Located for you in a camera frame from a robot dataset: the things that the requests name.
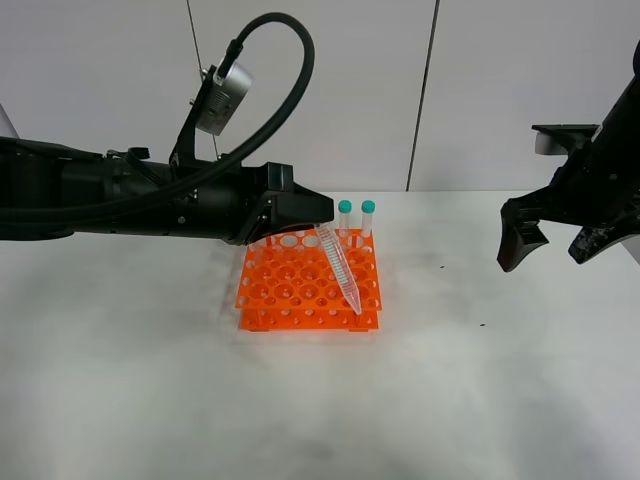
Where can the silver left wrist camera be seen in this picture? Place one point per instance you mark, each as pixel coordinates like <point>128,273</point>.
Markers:
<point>221,97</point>

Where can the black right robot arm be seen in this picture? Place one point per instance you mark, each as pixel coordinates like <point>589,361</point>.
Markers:
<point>624,112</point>

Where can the teal-capped test tube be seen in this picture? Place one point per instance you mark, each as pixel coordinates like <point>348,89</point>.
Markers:
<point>340,266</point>

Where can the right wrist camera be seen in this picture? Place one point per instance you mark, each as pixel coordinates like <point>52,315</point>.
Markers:
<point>561,139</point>

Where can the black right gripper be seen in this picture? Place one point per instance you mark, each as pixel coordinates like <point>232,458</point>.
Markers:
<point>592,188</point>

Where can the row tube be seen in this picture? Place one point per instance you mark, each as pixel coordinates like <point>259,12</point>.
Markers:
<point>344,211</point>
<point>367,209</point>

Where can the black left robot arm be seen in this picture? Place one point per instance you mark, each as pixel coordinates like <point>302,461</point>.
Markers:
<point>44,175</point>

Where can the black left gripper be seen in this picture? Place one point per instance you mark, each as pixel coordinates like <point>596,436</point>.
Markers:
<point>249,204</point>

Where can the orange test tube rack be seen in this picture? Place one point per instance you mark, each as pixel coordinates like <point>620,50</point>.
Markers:
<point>287,284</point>

